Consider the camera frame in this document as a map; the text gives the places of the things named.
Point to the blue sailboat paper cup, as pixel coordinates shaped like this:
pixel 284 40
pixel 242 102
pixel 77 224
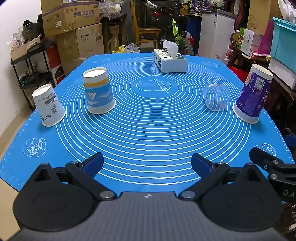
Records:
pixel 99 92

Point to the black helmet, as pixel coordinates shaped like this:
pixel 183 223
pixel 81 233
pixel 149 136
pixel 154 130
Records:
pixel 31 30

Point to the pink bag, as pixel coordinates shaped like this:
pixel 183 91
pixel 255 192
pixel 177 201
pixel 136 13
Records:
pixel 266 40

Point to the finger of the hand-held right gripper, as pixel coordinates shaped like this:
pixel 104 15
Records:
pixel 291 141
pixel 260 156

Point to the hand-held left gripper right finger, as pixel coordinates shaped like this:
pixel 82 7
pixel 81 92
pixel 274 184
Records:
pixel 201 165

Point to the shallow cardboard tray box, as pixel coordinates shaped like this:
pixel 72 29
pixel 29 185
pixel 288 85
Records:
pixel 23 49

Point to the teal plastic storage box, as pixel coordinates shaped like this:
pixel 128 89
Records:
pixel 283 39

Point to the white chest freezer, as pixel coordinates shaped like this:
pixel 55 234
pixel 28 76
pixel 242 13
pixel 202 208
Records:
pixel 215 34

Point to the clear plastic cup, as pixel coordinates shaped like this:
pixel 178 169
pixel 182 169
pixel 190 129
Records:
pixel 215 97

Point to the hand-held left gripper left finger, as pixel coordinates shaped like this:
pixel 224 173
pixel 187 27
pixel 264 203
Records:
pixel 93 165

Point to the large brown cardboard box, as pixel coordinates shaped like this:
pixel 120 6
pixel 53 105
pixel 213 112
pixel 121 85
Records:
pixel 69 16

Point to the yellow toy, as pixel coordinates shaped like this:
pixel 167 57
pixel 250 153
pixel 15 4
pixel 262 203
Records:
pixel 120 49

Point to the blue silicone baking mat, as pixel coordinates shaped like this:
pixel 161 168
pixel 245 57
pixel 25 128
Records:
pixel 148 129

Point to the purple paper cup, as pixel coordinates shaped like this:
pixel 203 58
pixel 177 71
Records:
pixel 252 97

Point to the black and green bicycle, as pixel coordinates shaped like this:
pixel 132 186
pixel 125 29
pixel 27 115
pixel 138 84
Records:
pixel 178 30

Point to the green and white carton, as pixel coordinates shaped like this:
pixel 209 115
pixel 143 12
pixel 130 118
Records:
pixel 248 41

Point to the black metal shelf rack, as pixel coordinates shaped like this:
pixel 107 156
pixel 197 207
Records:
pixel 32 78

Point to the grey plastic bag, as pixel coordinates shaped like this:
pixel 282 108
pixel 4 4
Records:
pixel 132 48

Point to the white ink-painted paper cup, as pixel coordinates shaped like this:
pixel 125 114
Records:
pixel 48 106

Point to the white plastic storage box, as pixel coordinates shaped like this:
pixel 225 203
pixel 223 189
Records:
pixel 282 71

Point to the tall brown cardboard box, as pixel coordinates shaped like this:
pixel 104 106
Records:
pixel 261 16

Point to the red and black box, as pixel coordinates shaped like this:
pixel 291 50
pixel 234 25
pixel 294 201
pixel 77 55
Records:
pixel 55 64

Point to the plain brown cardboard box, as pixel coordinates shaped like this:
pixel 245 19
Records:
pixel 81 41

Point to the wooden chair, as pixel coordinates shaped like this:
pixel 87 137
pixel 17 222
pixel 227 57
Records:
pixel 148 32

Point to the white patterned tissue box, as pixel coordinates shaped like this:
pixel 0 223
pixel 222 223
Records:
pixel 171 62

